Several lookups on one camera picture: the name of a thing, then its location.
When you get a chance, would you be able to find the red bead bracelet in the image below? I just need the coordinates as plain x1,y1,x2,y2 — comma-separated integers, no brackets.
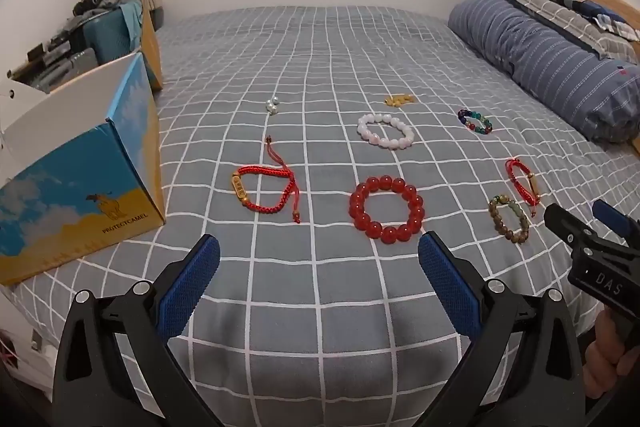
349,175,426,244

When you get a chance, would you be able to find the grey checkered bedsheet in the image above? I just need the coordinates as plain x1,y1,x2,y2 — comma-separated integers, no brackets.
10,7,640,427

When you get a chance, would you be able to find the brown wooden bead bracelet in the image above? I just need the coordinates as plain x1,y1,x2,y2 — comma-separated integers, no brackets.
488,193,531,246

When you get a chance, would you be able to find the red cord bracelet gold tag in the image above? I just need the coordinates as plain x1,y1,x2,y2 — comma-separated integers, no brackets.
505,158,542,218
231,135,303,224

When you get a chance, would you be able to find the blue and yellow cardboard box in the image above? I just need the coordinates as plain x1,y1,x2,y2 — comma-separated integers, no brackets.
0,52,167,288

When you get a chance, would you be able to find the grey ribbed suitcase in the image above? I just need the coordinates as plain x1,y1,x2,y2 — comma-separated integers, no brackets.
30,48,98,94

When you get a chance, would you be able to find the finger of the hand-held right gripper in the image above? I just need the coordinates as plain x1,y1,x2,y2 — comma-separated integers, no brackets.
591,199,640,253
544,203,600,249

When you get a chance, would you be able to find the person's right hand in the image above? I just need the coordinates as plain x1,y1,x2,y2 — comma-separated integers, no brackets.
582,308,640,400

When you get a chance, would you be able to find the teal cloth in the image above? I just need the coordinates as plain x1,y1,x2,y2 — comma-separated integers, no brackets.
119,1,146,38

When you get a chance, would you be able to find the blue striped rolled duvet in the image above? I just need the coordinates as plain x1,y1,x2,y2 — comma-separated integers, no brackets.
447,0,640,145

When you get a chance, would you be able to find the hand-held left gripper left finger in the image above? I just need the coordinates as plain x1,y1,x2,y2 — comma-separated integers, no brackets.
52,234,236,427

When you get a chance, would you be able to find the multicolour bead bracelet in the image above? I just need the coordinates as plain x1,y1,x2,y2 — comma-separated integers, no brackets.
457,108,493,136

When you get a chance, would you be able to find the white bead bracelet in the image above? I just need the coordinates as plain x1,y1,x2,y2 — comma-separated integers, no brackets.
357,113,415,150

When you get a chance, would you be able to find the black round device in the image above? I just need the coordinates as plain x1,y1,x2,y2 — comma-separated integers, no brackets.
72,0,111,15

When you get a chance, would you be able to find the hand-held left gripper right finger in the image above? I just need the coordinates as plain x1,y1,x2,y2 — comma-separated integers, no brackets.
417,231,588,427

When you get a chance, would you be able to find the grey checkered pillow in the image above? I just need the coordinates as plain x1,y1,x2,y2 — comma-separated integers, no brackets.
486,0,640,60

